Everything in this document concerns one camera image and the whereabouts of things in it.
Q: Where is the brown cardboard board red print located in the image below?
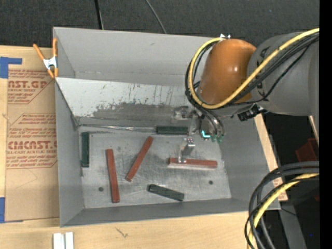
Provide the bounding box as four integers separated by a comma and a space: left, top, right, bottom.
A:
0, 45, 61, 223

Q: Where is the grey metal bin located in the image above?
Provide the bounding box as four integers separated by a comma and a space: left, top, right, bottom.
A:
52, 26, 281, 228

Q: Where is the dark green flat block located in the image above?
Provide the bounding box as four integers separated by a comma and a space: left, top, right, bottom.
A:
147, 184, 185, 202
81, 131, 90, 168
156, 126, 188, 135

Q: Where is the black cylinder on white bracket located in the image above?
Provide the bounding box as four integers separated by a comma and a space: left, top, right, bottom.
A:
236, 104, 267, 122

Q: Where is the red-brown flat block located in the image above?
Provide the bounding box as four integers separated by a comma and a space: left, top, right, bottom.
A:
167, 157, 218, 169
125, 136, 154, 183
105, 148, 121, 204

